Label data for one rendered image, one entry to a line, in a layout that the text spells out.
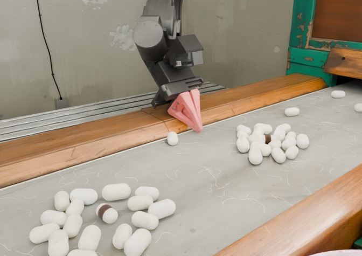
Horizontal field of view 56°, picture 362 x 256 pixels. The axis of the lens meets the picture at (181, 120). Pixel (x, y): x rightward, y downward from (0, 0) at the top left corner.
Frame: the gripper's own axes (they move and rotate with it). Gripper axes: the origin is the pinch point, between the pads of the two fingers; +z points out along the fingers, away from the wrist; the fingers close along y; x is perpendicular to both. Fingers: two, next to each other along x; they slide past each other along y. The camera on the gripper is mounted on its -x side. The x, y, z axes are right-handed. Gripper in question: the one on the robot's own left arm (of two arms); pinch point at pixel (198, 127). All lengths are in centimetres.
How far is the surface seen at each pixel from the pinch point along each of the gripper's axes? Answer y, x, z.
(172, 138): -7.3, -0.9, 0.7
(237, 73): 145, 105, -67
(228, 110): 12.6, 3.0, -2.6
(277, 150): 2.9, -11.1, 12.1
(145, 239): -25.9, -14.1, 15.0
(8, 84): 6, 151, -122
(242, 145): 0.3, -7.4, 8.2
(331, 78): 54, 2, -2
